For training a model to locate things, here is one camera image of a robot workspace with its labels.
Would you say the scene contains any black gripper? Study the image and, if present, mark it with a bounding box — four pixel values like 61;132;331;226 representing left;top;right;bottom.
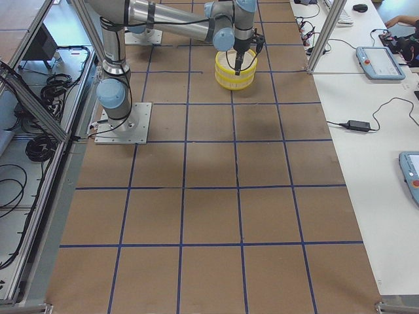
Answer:
234;39;251;76

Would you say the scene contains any yellow steamer top layer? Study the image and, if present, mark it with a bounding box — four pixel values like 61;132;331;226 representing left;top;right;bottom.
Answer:
215;49;257;77

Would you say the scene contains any yellow steamer layer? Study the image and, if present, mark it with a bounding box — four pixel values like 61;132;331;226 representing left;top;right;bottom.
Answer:
215;49;257;77
215;68;255;91

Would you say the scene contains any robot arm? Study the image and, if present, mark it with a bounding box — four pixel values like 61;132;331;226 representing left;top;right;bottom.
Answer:
90;1;265;77

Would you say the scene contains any yellow steamer bottom layer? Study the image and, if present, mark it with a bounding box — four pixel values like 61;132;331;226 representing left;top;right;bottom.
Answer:
215;68;255;91

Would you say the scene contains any black computer mouse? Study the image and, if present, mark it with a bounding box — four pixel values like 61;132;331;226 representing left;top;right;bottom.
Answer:
352;3;369;13

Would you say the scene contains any black power adapter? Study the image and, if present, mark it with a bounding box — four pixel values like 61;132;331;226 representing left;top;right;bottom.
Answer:
339;120;371;132

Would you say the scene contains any teach pendant far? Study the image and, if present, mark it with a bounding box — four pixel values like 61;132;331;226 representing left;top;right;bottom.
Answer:
355;46;405;81

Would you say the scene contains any teach pendant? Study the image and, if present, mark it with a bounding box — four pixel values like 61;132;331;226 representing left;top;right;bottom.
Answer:
355;46;405;81
399;151;419;205

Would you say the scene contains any teach pendant near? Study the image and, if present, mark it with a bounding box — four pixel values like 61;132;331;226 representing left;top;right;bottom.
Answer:
399;151;419;205

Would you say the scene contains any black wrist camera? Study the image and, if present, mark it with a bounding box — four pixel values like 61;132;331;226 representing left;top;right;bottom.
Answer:
253;29;266;55

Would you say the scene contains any aluminium frame post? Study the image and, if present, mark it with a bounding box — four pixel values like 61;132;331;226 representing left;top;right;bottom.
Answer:
306;0;346;74

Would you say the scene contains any coiled black cable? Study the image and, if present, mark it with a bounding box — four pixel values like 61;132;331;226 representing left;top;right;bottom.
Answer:
25;134;58;164

